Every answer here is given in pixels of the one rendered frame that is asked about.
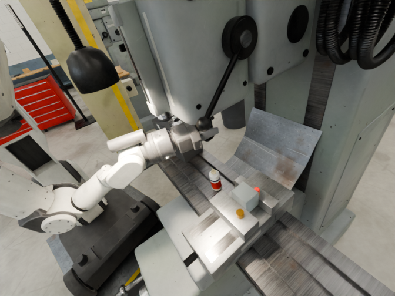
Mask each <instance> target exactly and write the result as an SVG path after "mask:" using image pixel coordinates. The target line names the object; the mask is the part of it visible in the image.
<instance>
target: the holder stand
mask: <svg viewBox="0 0 395 296"><path fill-rule="evenodd" d="M152 122H153V125H154V127H155V129H156V130H160V129H163V128H166V131H167V132H168V131H169V132H170V130H171V127H172V126H176V125H178V124H181V123H182V120H180V119H179V118H178V117H176V116H175V115H173V114H171V113H170V115H169V116H168V117H162V116H161V115H160V116H158V117H156V118H154V119H152ZM202 151H203V148H202V149H198V150H194V149H192V150H189V151H186V152H184V153H181V152H180V150H179V151H178V150H177V149H176V152H175V154H176V157H178V158H180V159H181V160H182V161H184V162H185V163H187V162H188V161H189V160H191V159H192V158H194V157H195V156H196V155H198V154H199V153H200V152H202Z"/></svg>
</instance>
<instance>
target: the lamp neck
mask: <svg viewBox="0 0 395 296"><path fill-rule="evenodd" d="M49 2H50V3H51V5H52V7H53V10H55V12H56V14H57V16H58V18H59V20H61V23H62V25H63V27H64V29H66V30H65V31H67V33H68V35H69V37H70V39H71V40H72V42H73V44H74V46H75V48H80V47H83V43H82V42H81V41H80V38H79V36H78V34H77V32H76V30H75V28H74V27H73V25H72V23H71V21H70V19H69V17H68V15H67V14H66V12H65V10H64V8H63V6H62V4H61V2H60V1H59V0H49Z"/></svg>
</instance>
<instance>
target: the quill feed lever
mask: <svg viewBox="0 0 395 296"><path fill-rule="evenodd" d="M257 36H258V32H257V26H256V22H255V21H254V19H253V18H252V17H251V16H248V15H244V16H236V17H233V18H232V19H230V20H229V21H228V22H227V24H226V25H225V27H224V30H223V33H222V48H223V51H224V53H225V55H226V56H227V57H228V58H230V59H231V60H230V62H229V64H228V66H227V68H226V70H225V73H224V75H223V77H222V79H221V81H220V83H219V86H218V87H217V90H216V92H215V94H214V96H213V99H212V101H211V103H210V105H209V107H208V109H207V111H206V113H205V116H204V117H200V118H199V119H198V120H197V122H196V126H197V128H198V129H199V130H200V131H202V132H205V131H208V130H209V129H210V127H211V121H210V120H209V119H210V117H211V115H212V113H213V111H214V108H215V106H216V104H217V102H218V100H219V98H220V96H221V94H222V92H223V90H224V88H225V85H226V83H227V81H228V79H229V76H230V74H231V72H232V70H233V68H234V67H235V64H236V62H237V60H244V59H246V58H248V57H249V56H250V55H251V54H252V52H253V51H254V49H255V46H256V43H257Z"/></svg>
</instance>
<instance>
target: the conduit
mask: <svg viewBox="0 0 395 296"><path fill-rule="evenodd" d="M343 3H344V0H322V1H321V5H320V6H321V7H320V10H319V11H320V12H319V16H318V21H317V28H316V49H317V51H318V53H320V54H321V55H323V56H327V55H328V57H329V58H330V60H331V61H332V62H333V63H335V64H337V65H344V64H346V63H348V62H350V61H351V60H356V61H357V63H358V65H359V66H360V67H361V68H362V69H364V70H370V69H374V68H376V67H378V66H380V65H381V64H383V63H384V62H385V61H387V60H388V59H389V58H390V57H391V56H392V55H393V54H394V53H395V34H394V35H393V37H391V40H390V41H389V42H388V43H387V45H386V46H385V47H384V48H383V49H382V50H381V51H380V52H379V53H378V54H377V55H376V56H375V57H373V49H374V47H375V46H376V45H377V44H378V42H379V40H380V39H381V38H382V37H383V35H384V34H385V32H386V30H387V29H388V27H389V25H391V23H392V21H393V18H395V0H354V2H353V7H352V11H351V13H350V15H349V18H348V21H346V22H347V23H346V24H345V26H344V28H343V30H342V31H341V32H340V34H339V35H338V33H339V32H338V26H339V19H340V18H339V17H340V14H341V11H342V10H341V9H342V6H343ZM348 37H349V46H348V47H349V48H348V50H347V51H346V52H345V53H343V52H342V50H341V49H340V47H341V46H342V45H343V44H344V42H345V41H346V40H347V38H348Z"/></svg>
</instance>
